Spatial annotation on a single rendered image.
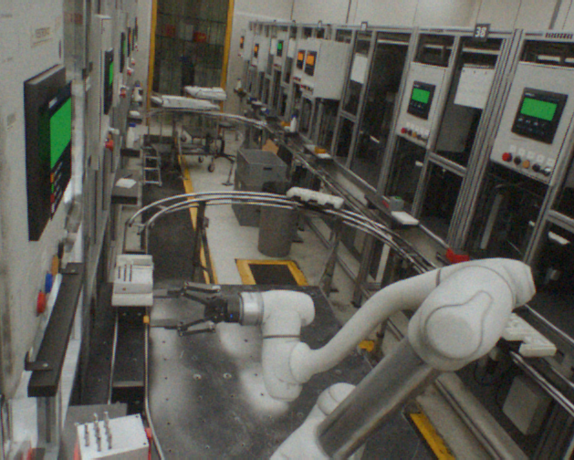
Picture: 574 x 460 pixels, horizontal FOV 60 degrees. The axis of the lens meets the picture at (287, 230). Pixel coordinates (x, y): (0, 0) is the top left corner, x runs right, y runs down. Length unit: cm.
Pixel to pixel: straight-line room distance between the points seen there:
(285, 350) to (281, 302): 13
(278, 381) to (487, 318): 62
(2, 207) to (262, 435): 124
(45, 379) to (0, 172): 29
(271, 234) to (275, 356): 311
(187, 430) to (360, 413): 68
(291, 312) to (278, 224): 302
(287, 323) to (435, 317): 55
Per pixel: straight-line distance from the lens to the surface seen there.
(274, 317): 136
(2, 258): 62
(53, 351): 79
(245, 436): 166
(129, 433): 116
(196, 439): 164
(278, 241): 442
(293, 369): 132
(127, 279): 192
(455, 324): 91
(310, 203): 335
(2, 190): 59
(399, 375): 106
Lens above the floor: 182
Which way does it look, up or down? 21 degrees down
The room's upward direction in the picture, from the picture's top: 9 degrees clockwise
